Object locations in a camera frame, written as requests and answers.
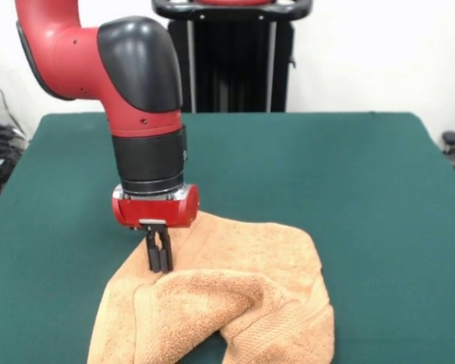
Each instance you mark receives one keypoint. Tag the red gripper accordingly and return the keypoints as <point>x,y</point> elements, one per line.
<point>155,214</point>

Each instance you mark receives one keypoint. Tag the orange terry towel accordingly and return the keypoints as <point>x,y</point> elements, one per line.
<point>231,303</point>

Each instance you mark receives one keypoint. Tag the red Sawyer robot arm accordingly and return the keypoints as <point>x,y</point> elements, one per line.
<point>79,57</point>

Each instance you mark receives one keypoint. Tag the dark green table cloth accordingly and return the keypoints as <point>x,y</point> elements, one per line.
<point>364,189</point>

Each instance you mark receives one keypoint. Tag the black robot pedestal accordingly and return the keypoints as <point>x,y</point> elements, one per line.
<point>231,57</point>

